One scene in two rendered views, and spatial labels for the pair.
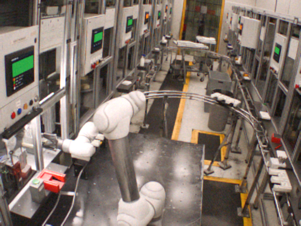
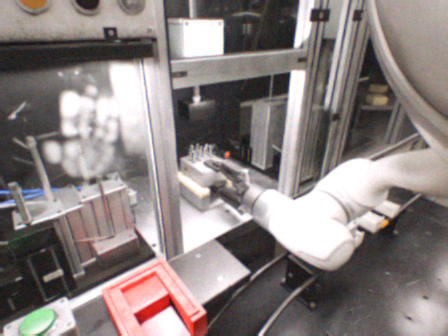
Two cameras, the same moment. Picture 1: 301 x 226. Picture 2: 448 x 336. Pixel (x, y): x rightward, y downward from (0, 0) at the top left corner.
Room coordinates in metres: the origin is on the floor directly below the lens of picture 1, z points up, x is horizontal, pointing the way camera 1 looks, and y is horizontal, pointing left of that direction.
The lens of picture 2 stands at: (1.17, 0.24, 1.39)
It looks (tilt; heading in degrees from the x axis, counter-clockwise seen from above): 28 degrees down; 45
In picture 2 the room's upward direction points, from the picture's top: straight up
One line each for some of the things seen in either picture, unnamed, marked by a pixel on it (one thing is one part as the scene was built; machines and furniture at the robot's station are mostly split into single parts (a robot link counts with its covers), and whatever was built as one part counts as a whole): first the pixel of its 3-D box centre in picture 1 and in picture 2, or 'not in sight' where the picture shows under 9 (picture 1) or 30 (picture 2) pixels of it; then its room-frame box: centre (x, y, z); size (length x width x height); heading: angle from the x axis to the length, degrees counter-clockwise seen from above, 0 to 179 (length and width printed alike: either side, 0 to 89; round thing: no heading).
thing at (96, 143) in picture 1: (88, 148); (344, 227); (1.91, 0.45, 0.84); 0.36 x 0.14 x 0.10; 172
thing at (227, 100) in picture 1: (225, 101); not in sight; (3.34, -0.90, 0.84); 0.37 x 0.14 x 0.10; 50
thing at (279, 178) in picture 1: (277, 178); not in sight; (1.72, -1.04, 0.84); 0.37 x 0.14 x 0.10; 172
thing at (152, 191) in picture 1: (151, 198); not in sight; (1.39, -0.07, 0.85); 0.18 x 0.16 x 0.22; 153
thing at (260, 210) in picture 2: (67, 146); (271, 210); (1.63, 0.53, 1.01); 0.09 x 0.06 x 0.09; 172
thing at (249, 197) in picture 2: (58, 143); (250, 196); (1.64, 0.60, 1.01); 0.09 x 0.07 x 0.08; 82
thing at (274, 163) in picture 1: (277, 162); not in sight; (1.84, -1.06, 0.92); 0.13 x 0.10 x 0.09; 82
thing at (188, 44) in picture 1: (188, 59); not in sight; (7.12, -0.80, 0.48); 0.88 x 0.56 x 0.96; 100
